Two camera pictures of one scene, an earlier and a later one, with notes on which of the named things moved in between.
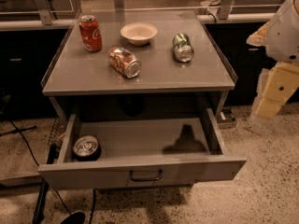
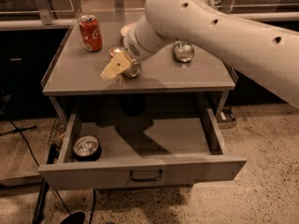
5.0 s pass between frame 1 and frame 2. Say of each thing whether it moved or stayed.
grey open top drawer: stayed
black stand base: stayed
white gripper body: moved
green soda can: stayed
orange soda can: stayed
